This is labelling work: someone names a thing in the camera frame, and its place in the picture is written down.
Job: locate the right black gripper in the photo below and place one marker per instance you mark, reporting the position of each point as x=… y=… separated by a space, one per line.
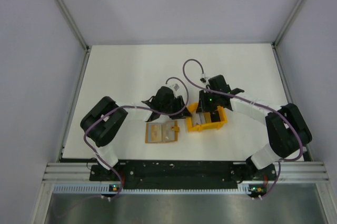
x=202 y=107

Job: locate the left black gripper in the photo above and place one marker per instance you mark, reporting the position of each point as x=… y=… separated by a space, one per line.
x=184 y=114

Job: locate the yellow plastic bin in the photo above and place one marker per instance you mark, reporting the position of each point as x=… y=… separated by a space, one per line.
x=209 y=125

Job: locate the silver VIP card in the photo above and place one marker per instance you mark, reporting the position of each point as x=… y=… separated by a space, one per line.
x=198 y=119

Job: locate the orange leather card holder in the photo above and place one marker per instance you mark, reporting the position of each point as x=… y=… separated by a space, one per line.
x=147 y=132

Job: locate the gold VIP card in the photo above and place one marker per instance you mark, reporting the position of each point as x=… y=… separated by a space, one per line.
x=168 y=133

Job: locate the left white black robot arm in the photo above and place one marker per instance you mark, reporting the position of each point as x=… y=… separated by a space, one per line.
x=104 y=120

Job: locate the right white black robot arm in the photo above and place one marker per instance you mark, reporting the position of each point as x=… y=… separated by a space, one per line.
x=286 y=128

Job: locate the black card in bin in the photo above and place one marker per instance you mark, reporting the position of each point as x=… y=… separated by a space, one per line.
x=215 y=117

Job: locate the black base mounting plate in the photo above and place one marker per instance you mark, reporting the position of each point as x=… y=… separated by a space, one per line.
x=178 y=174

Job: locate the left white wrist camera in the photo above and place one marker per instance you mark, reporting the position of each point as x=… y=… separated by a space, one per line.
x=174 y=87

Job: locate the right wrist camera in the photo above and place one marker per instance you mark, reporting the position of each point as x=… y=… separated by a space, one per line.
x=204 y=79

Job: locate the aluminium front rail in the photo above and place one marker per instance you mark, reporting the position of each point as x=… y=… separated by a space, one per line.
x=303 y=172

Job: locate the white slotted cable duct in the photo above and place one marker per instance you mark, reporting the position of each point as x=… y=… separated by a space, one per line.
x=112 y=189

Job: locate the right aluminium frame post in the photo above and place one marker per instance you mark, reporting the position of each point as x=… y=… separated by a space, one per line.
x=288 y=22

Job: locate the aluminium frame post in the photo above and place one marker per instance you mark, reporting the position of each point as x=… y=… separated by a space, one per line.
x=288 y=22
x=72 y=24

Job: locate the left aluminium frame post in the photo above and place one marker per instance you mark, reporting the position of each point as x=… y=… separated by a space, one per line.
x=72 y=24

